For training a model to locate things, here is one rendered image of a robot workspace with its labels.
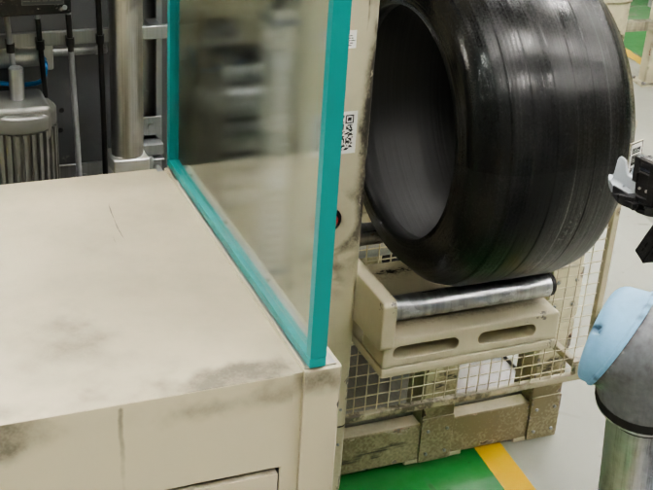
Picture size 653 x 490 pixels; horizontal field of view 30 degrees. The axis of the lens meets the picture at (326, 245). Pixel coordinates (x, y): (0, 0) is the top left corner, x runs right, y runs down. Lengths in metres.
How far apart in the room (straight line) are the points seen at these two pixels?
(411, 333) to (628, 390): 0.87
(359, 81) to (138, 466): 0.91
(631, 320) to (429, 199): 1.17
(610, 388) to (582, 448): 2.10
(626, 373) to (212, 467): 0.45
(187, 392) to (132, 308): 0.18
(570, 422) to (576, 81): 1.71
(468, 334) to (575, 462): 1.24
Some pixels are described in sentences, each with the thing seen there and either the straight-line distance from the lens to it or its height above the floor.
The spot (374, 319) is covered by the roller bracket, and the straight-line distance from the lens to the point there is 2.11.
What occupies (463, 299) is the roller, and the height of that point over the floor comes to 0.91.
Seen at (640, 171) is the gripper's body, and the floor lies 1.28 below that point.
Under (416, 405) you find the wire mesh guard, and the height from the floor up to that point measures 0.32.
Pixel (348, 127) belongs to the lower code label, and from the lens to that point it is 2.02.
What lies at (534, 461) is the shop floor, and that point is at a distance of 3.36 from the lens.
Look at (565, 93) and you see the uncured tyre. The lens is 1.97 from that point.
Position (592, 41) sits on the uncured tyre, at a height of 1.40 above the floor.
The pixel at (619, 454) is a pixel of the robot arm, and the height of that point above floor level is 1.15.
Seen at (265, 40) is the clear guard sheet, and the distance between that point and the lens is 1.32.
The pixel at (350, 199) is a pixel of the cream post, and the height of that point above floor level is 1.10.
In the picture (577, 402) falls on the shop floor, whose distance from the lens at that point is 3.63.
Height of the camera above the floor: 1.97
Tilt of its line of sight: 27 degrees down
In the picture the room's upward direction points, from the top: 4 degrees clockwise
